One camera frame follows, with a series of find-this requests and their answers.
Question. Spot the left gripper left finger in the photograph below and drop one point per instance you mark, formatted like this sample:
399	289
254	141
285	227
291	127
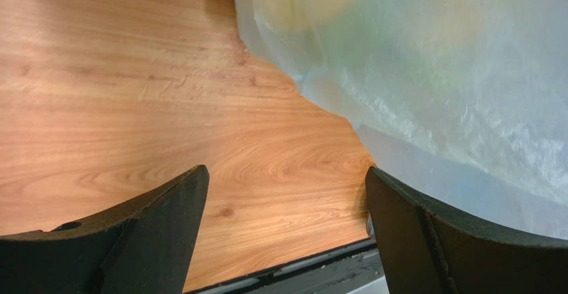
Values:
143	245

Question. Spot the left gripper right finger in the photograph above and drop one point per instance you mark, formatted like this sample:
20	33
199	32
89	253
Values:
428	246

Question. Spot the light blue plastic bag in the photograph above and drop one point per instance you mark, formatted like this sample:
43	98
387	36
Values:
464	100

